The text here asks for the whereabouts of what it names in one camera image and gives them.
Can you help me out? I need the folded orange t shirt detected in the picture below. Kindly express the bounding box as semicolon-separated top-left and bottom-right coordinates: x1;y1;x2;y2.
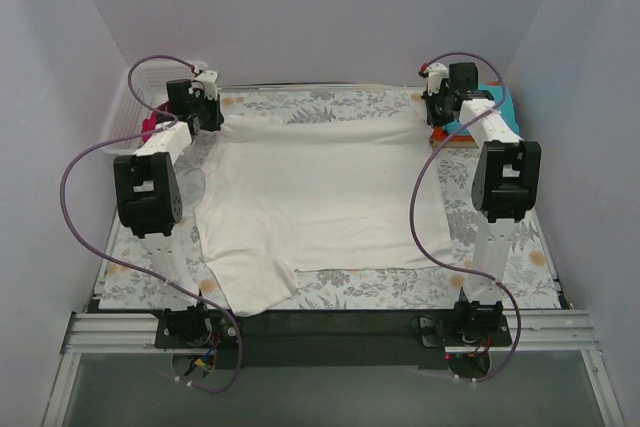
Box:
431;81;502;138

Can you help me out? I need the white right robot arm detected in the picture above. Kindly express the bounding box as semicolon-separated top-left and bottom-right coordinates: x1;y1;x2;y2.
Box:
419;62;541;305

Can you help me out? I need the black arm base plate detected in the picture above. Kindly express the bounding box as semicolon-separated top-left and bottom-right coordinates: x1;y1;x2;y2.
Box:
154;309;516;370

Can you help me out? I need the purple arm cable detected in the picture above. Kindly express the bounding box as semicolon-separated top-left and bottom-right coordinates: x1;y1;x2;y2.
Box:
408;50;523;384
59;54;246;394

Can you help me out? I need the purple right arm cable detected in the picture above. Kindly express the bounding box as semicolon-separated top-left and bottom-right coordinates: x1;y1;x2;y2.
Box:
408;50;523;384

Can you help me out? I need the aluminium frame rail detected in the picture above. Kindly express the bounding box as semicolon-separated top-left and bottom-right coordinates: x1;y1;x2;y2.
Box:
44;310;625;426

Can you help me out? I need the folded blue t shirt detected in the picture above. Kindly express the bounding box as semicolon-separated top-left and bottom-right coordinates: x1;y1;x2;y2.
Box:
443;83;520;136

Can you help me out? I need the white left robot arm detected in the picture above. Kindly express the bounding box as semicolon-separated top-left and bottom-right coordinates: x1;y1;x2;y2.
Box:
114;70;224;312

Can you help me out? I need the white t shirt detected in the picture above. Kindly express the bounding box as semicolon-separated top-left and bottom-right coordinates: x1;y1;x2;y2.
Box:
195;116;453;316

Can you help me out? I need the white plastic laundry basket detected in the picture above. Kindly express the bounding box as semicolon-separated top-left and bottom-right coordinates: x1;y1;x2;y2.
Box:
101;55;211;162

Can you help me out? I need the crumpled red t shirt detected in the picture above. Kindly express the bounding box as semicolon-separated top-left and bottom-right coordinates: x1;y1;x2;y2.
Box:
141;102;171;143

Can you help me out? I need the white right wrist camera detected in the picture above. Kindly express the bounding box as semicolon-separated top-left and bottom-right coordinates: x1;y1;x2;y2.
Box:
419;62;449;96

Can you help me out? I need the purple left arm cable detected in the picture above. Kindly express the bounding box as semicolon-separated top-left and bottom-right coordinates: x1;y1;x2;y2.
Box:
59;54;246;394

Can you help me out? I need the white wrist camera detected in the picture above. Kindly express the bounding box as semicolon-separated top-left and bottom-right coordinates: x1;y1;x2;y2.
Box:
419;62;449;96
193;70;219;100

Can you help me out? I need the floral patterned table mat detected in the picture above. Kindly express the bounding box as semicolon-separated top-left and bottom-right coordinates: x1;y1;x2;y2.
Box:
94;86;561;310

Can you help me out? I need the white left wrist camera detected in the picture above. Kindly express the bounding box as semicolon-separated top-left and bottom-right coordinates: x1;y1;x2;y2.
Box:
193;70;219;100

